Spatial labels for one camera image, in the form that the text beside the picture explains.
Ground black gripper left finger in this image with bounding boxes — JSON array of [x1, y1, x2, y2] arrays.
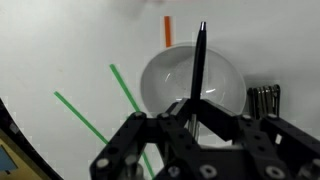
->
[[89, 98, 201, 180]]

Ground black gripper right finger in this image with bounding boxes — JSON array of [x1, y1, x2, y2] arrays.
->
[[199, 99, 320, 180]]

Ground black and silver pen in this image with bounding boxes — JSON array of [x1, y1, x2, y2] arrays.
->
[[187, 21, 208, 143]]

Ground white ceramic bowl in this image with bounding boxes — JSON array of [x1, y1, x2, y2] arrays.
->
[[139, 44, 247, 118]]

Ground black folding hex key set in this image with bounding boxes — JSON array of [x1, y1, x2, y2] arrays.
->
[[247, 84, 282, 120]]

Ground green straw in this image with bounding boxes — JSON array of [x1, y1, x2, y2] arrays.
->
[[53, 90, 110, 145], [109, 63, 156, 180]]

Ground yellow wooden table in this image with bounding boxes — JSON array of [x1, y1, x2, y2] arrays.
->
[[0, 128, 46, 180]]

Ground orange straw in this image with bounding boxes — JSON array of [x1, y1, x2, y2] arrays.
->
[[163, 15, 173, 48]]

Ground blue card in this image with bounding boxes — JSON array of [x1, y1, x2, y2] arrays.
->
[[0, 144, 18, 172]]

